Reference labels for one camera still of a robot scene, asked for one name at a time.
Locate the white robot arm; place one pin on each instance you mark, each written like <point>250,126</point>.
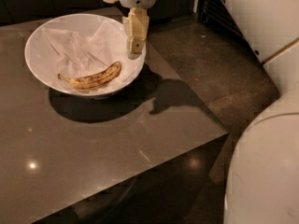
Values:
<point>263,178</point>

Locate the dark steel refrigerator cabinet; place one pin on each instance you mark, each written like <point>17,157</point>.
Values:
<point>214,12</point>

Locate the dark cabinet row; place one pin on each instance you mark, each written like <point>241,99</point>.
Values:
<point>16,11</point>

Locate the white bowl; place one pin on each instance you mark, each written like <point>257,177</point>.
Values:
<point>36,48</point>

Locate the white crumpled paper liner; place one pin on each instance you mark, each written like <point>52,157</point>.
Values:
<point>74,54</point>

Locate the ripe spotted yellow banana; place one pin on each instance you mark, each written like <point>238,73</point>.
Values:
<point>95,80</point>

